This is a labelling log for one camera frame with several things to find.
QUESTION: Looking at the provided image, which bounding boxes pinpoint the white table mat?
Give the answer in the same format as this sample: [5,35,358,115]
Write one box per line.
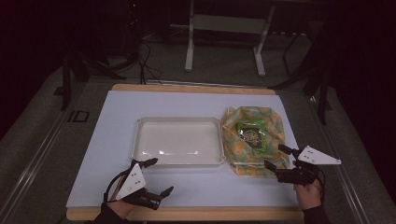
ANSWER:
[65,90,301,209]

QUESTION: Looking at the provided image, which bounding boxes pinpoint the green snack packet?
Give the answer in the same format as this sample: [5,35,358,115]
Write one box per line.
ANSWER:
[235,119,268,154]

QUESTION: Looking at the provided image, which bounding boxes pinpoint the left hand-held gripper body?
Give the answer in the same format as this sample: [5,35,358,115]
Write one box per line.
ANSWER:
[115,160,163,211]

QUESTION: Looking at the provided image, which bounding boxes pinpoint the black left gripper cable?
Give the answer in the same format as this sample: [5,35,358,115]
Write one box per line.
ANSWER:
[103,167,135,204]

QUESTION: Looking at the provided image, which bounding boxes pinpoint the wooden table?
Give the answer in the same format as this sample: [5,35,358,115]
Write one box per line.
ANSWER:
[65,82,305,222]

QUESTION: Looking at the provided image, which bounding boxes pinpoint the black floor cables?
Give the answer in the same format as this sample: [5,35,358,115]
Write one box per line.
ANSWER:
[124,36,163,86]

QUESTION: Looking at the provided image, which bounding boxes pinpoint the black floor bracket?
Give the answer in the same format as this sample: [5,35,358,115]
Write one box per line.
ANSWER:
[67,109,91,123]

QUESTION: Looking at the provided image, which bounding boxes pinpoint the white plastic tray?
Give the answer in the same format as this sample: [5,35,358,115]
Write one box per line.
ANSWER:
[131,116,226,169]

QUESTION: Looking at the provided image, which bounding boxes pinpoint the person's left hand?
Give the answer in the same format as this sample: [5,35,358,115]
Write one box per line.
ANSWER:
[107,176,139,220]

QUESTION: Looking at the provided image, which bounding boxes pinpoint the yellow green patterned bag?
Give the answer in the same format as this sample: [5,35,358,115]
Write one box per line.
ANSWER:
[220,105,292,179]

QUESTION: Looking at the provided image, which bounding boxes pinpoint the black metal stand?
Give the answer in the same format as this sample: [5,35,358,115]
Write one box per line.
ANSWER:
[52,50,128,112]
[268,31,334,126]

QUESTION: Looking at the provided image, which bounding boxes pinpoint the white metal stand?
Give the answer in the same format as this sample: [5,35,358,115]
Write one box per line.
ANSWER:
[184,0,277,77]

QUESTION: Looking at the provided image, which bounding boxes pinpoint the person's right hand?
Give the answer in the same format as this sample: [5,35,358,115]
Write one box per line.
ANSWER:
[291,160,324,212]

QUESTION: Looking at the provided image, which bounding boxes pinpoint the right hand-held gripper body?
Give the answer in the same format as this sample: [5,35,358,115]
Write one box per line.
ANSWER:
[275,145,343,187]

